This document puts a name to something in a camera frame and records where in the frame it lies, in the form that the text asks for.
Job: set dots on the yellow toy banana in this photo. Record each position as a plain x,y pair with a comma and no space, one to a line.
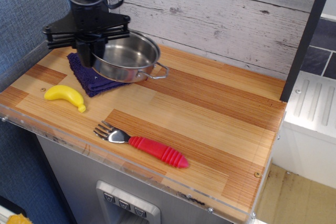
66,93

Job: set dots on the clear acrylic table guard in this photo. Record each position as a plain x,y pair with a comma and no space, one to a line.
105,153

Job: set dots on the stainless steel metal pot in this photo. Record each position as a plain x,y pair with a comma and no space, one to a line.
132,59

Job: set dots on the purple folded towel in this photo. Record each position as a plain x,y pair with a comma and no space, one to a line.
92,83

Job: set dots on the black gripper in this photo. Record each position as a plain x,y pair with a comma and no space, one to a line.
88,22

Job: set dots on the dark right shelf post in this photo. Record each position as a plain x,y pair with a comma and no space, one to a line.
306,38

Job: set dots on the grey toy fridge cabinet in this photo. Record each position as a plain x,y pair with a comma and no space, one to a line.
110,190

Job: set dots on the silver dispenser button panel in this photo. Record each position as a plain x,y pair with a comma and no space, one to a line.
119,206

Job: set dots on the red handled metal fork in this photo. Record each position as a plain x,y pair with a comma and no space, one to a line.
163,152

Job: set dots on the white toy sink unit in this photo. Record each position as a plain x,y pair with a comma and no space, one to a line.
306,140

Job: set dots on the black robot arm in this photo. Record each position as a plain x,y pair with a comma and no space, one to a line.
87,28

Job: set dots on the yellow and black object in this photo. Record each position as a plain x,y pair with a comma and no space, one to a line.
9,217

